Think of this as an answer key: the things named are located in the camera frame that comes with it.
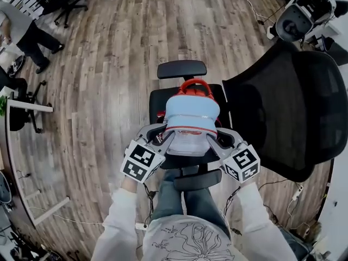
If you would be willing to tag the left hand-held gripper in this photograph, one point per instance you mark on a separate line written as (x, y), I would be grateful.
(141, 162)

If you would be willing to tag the dark desk with white legs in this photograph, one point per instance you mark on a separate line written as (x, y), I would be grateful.
(13, 159)

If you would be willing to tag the person's right forearm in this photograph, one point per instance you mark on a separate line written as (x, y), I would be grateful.
(261, 227)

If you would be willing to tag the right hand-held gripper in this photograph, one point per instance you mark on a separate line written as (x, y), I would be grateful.
(244, 162)

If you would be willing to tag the white black equipment pack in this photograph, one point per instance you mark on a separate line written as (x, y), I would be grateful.
(301, 15)

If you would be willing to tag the person's torso in printed shirt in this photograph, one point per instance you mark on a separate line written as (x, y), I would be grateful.
(187, 241)

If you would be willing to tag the white power strip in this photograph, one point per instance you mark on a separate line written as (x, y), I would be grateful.
(297, 192)
(140, 226)

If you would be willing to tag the light blue red-trimmed backpack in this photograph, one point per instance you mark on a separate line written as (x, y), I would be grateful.
(191, 113)

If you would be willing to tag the white counter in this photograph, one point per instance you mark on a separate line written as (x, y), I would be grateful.
(335, 213)

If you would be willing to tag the person's left leg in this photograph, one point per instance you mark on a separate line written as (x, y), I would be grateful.
(168, 197)

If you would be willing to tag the person's leg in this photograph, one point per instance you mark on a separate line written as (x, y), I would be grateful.
(168, 197)
(204, 205)

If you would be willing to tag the person's right leg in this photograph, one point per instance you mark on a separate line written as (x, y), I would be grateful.
(204, 205)

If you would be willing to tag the person's left forearm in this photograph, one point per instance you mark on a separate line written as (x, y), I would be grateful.
(119, 222)

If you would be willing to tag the black mesh office chair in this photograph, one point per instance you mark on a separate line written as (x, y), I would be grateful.
(285, 105)

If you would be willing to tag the green potted plant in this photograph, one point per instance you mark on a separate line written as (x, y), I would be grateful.
(2, 106)

